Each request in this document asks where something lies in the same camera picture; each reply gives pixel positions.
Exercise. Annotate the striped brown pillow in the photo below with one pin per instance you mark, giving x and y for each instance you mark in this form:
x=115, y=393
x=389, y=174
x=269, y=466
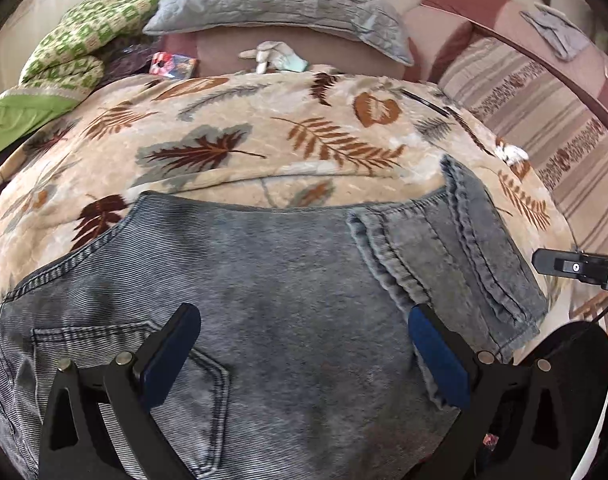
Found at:
x=533, y=110

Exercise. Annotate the white plush toy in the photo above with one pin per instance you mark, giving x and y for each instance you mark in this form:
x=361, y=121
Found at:
x=279, y=52

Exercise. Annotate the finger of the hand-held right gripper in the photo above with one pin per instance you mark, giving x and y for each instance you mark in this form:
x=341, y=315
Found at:
x=568, y=266

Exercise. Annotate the purple plastic bag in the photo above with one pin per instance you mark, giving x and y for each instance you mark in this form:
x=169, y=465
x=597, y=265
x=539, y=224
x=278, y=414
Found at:
x=129, y=57

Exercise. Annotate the grey denim pants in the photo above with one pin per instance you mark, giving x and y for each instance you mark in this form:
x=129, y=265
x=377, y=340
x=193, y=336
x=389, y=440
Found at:
x=284, y=285

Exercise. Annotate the leaf print blanket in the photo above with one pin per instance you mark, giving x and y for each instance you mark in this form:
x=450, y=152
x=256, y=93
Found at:
x=234, y=110

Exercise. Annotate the green checked quilt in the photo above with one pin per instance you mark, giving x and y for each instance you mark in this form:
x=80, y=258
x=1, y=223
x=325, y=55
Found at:
x=74, y=50

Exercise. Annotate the blue-grey quilted pillow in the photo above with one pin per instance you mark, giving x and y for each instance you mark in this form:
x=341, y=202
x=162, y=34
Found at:
x=284, y=5

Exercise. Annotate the black pen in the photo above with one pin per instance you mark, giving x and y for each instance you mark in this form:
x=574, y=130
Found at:
x=423, y=100

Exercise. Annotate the colourful printed box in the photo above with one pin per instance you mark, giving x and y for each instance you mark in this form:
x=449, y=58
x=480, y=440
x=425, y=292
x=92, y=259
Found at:
x=176, y=66

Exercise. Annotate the grey cloth on headboard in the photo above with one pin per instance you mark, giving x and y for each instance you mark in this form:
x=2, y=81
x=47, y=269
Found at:
x=558, y=30

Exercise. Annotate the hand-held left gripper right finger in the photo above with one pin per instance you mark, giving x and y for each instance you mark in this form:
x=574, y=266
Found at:
x=441, y=355

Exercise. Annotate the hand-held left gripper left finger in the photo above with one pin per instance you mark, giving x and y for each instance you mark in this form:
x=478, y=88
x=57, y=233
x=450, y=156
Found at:
x=169, y=355

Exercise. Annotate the small white crumpled cloth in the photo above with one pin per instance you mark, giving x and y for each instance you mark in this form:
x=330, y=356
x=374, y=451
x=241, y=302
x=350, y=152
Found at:
x=511, y=152

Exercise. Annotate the pink padded headboard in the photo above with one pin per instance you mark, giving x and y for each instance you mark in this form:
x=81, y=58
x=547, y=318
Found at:
x=433, y=30

